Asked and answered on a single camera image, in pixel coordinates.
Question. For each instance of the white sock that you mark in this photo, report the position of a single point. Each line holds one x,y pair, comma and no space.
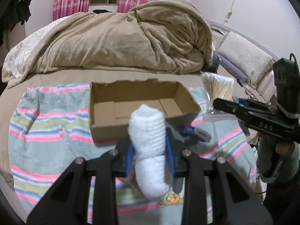
147,132

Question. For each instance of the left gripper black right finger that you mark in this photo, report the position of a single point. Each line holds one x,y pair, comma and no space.
232,201

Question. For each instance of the white floral duvet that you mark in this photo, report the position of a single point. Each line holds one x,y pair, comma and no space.
15,61

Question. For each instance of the brown cardboard box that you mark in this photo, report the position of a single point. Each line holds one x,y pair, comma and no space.
111,104

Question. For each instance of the cartoon tissue pack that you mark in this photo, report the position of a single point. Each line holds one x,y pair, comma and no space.
171,198

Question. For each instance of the blue tissue pack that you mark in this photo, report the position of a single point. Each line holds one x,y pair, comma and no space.
195,133

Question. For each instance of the cotton swabs plastic bag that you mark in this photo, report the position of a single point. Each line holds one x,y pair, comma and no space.
217,86

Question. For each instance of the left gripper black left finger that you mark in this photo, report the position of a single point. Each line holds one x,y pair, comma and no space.
67,200

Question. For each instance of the beige floral pillow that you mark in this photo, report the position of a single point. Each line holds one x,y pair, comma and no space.
246,56

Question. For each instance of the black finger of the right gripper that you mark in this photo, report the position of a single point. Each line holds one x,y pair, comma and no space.
254,104
236,112

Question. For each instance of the gloved right hand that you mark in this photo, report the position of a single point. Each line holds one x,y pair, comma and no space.
277,161

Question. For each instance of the striped pastel towel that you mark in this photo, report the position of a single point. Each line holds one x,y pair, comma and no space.
53,125

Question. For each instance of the tan fleece blanket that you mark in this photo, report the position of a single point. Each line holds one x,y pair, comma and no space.
165,36

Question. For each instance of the black tablet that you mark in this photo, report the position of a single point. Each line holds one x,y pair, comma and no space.
215,63

